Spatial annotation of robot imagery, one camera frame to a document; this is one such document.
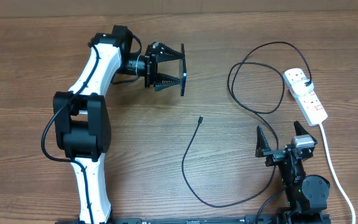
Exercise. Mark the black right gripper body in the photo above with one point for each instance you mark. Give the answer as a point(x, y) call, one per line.
point(274, 155)

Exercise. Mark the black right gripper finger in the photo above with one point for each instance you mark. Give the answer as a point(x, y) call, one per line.
point(301, 132)
point(262, 143)

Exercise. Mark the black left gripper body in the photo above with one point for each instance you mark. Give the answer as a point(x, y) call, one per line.
point(150, 65)

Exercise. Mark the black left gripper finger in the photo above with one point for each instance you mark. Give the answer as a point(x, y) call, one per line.
point(164, 81)
point(165, 53)

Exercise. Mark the Samsung Galaxy smartphone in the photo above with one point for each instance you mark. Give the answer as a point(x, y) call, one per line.
point(183, 71)

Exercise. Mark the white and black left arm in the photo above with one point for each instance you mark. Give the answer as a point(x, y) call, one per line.
point(80, 115)

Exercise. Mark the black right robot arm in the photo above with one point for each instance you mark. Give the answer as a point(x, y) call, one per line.
point(306, 194)

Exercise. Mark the white USB charger plug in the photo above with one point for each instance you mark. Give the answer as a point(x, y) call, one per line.
point(301, 88)

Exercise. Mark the white power strip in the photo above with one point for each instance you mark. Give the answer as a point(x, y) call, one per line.
point(309, 104)

